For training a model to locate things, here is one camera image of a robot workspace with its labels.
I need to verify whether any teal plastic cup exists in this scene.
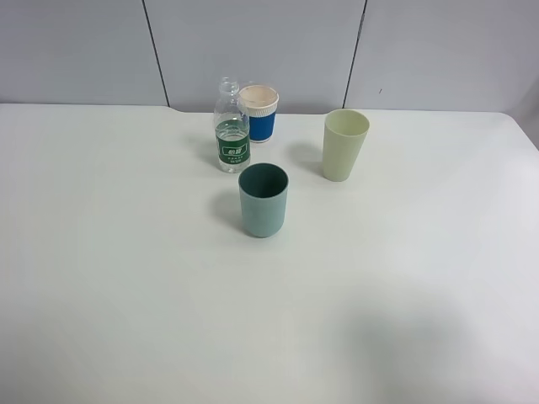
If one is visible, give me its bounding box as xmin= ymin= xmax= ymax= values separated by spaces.
xmin=238 ymin=162 xmax=289 ymax=238

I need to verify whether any clear plastic water bottle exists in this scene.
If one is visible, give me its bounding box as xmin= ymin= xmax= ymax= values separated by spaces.
xmin=214 ymin=77 xmax=250 ymax=173

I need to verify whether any pale green plastic cup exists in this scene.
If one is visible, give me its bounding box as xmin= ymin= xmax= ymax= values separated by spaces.
xmin=323 ymin=109 xmax=370 ymax=182

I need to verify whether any blue sleeved paper cup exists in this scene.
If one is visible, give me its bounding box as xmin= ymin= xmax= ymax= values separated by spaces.
xmin=239 ymin=84 xmax=280 ymax=143

